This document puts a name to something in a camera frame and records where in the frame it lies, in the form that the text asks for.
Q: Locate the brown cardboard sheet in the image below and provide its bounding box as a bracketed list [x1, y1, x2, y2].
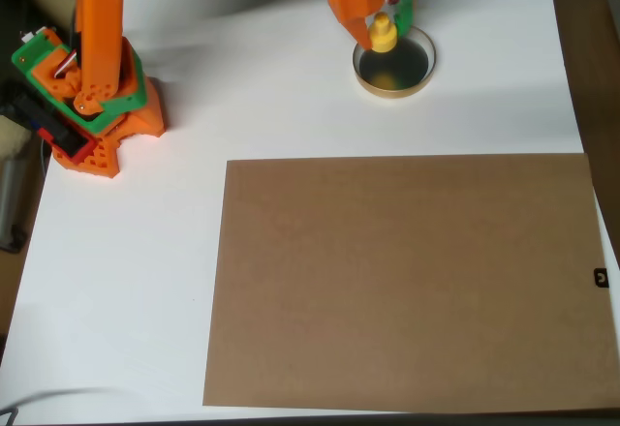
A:
[201, 152, 620, 415]

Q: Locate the black and red clamp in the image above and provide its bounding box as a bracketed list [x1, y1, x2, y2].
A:
[12, 84, 97, 162]

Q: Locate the grey metal post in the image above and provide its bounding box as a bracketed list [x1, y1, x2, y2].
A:
[0, 157, 30, 253]

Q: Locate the round dish with gold rim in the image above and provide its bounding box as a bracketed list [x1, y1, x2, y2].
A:
[352, 26, 437, 100]

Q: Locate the orange robot base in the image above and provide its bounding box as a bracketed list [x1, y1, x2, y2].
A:
[50, 75, 169, 180]

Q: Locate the small yellow plastic piece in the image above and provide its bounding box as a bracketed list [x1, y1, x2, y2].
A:
[367, 13, 399, 54]

